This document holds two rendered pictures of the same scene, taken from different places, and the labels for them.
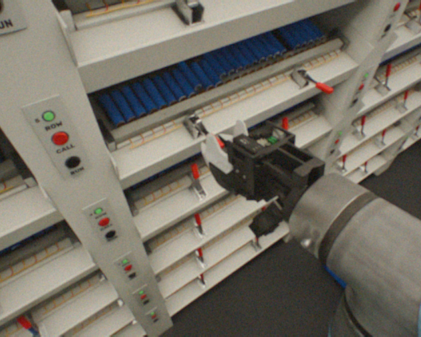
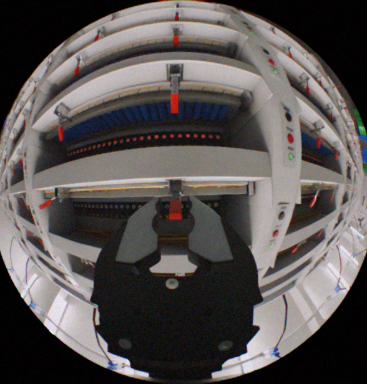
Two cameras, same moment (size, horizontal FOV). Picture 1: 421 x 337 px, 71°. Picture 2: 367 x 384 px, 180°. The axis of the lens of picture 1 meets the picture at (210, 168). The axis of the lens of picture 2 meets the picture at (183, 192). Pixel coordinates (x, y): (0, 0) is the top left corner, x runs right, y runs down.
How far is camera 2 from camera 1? 47 cm
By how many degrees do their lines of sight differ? 74
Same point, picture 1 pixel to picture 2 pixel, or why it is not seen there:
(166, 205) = (218, 78)
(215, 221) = (152, 32)
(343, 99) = (30, 156)
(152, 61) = not seen: hidden behind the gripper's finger
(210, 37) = (169, 266)
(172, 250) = (212, 32)
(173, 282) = (210, 14)
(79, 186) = (288, 191)
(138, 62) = not seen: hidden behind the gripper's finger
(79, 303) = (285, 64)
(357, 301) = not seen: outside the picture
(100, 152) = (269, 215)
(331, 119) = (33, 134)
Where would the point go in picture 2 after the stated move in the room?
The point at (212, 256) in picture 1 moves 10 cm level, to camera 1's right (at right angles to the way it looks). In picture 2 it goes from (164, 12) to (137, 7)
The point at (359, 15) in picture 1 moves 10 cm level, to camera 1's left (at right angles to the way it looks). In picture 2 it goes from (47, 213) to (68, 208)
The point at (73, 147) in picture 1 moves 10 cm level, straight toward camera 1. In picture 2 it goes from (275, 225) to (306, 253)
